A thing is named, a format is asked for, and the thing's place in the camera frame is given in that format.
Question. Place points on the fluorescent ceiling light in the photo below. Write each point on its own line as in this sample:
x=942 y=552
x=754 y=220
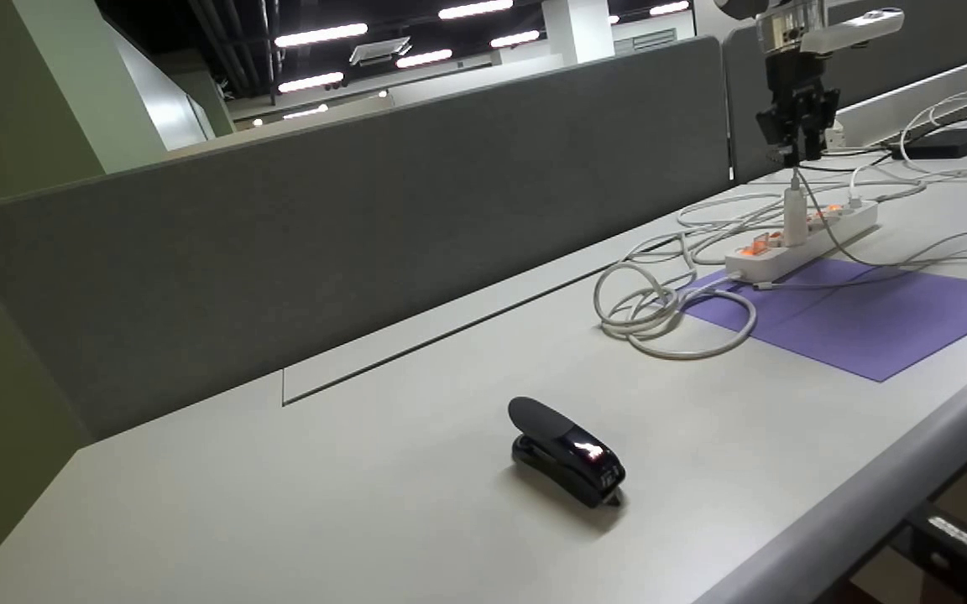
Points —
x=321 y=34
x=473 y=9
x=425 y=60
x=309 y=83

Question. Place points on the short grey divider panel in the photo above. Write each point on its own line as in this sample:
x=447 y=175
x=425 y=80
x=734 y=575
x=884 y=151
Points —
x=939 y=45

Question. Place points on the black metal frame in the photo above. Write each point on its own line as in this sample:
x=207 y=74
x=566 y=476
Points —
x=958 y=547

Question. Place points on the purple paper sheet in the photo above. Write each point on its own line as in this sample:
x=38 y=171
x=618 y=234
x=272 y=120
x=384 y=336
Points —
x=875 y=313

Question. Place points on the black stapler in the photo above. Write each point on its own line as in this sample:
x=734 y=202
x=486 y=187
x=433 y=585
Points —
x=568 y=453

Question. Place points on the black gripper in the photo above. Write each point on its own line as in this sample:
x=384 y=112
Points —
x=799 y=90

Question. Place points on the black flat device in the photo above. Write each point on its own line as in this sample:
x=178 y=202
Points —
x=955 y=139

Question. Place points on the white plug adapter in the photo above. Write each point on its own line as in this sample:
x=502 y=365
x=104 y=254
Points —
x=794 y=216

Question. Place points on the white power strip orange switches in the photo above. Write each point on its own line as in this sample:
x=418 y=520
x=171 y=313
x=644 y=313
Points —
x=773 y=262

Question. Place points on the long grey divider panel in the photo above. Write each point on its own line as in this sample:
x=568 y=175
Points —
x=371 y=245

